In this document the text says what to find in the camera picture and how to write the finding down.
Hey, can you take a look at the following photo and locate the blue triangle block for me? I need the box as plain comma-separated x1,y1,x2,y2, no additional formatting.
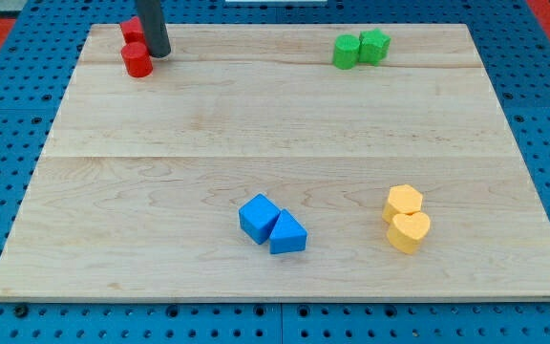
269,209,307,254

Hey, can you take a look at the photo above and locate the red cylinder block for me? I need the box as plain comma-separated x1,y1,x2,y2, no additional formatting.
120,42,153,77

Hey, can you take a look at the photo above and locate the blue cube block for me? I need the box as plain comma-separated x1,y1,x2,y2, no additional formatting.
238,194,281,245

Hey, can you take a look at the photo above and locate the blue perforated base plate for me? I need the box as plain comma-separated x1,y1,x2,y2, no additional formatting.
0,0,550,343

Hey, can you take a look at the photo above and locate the green star block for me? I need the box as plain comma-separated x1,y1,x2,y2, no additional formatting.
358,29,391,66

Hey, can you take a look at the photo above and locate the green cylinder block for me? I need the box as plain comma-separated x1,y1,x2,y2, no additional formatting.
332,34,360,70

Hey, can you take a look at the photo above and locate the yellow hexagon block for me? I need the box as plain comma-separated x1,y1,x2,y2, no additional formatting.
382,184,423,224

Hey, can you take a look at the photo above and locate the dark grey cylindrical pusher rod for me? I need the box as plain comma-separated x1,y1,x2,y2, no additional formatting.
135,0,172,58

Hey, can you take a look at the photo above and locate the red angular block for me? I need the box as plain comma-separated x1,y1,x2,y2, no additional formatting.
119,16,145,44

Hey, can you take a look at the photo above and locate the yellow heart block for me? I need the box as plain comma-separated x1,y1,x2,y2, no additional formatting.
386,211,432,255

